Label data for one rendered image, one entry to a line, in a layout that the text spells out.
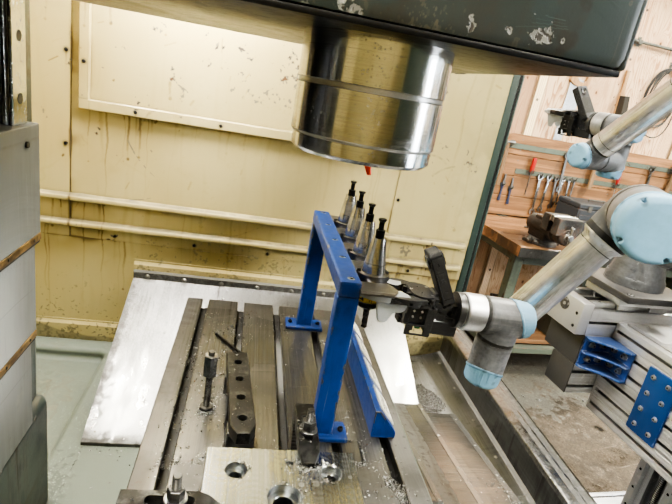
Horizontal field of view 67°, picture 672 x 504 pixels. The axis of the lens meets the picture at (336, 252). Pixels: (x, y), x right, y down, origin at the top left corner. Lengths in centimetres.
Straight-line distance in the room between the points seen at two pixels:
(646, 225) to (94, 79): 138
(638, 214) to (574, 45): 50
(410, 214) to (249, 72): 67
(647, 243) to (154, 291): 133
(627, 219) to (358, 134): 59
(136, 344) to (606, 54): 136
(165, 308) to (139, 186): 38
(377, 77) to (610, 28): 20
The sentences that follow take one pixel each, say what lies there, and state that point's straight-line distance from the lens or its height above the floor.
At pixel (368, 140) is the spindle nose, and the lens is 50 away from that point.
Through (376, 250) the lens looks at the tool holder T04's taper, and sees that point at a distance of 92.
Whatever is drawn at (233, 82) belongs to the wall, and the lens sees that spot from 157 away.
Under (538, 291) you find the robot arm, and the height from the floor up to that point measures 120.
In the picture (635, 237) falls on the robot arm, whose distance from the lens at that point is 98.
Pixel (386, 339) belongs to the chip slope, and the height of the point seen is 79.
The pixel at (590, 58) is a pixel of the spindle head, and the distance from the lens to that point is 53.
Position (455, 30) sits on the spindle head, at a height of 160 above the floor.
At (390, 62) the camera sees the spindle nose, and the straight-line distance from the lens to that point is 50.
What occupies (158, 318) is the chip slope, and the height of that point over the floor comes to 79.
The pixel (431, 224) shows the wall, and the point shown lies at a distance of 173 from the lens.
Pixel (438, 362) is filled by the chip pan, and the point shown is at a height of 67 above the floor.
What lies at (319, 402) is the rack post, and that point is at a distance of 99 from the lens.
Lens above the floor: 154
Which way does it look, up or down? 18 degrees down
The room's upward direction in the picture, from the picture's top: 10 degrees clockwise
